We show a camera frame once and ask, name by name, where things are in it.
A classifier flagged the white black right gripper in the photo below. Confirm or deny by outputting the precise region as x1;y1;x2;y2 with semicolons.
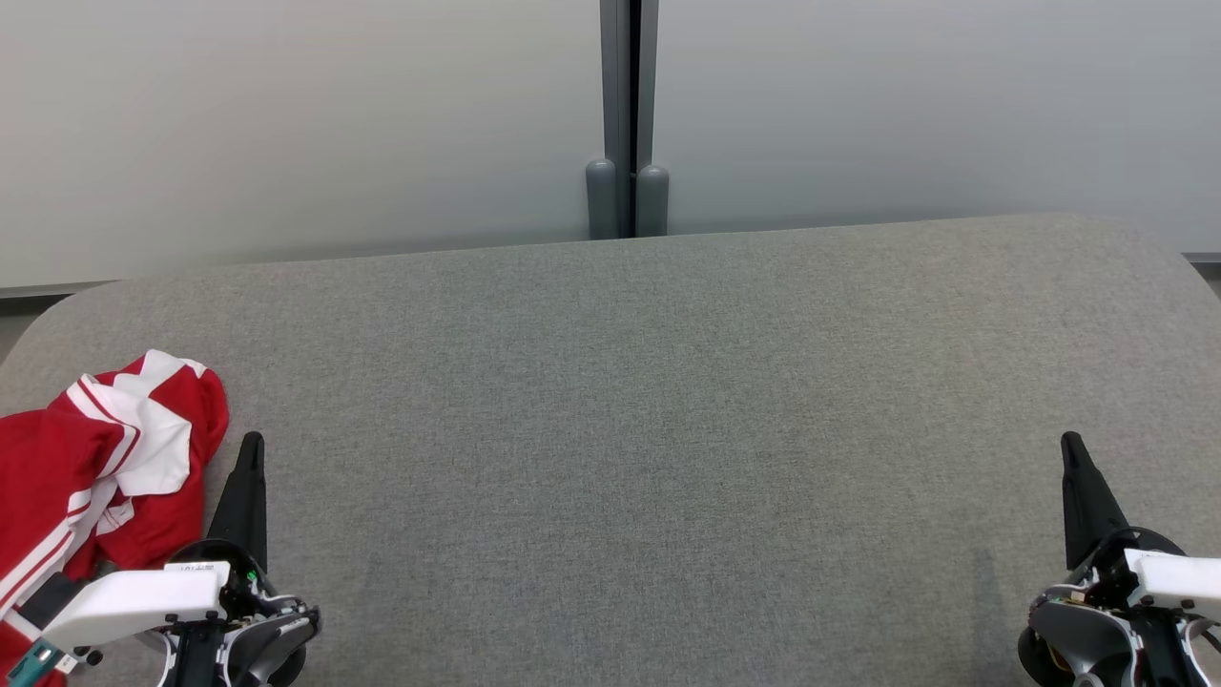
1061;431;1221;612

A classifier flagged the grey cylindrical post foot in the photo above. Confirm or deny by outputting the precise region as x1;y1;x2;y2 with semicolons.
585;157;620;240
635;164;671;239

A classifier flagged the red white basketball jersey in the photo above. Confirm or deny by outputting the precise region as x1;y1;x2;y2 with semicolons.
0;349;231;687

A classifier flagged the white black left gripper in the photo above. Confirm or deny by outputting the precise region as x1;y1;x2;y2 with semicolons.
43;431;279;653

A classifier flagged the grey partition post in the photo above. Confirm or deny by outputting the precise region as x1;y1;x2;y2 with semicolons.
599;0;661;239

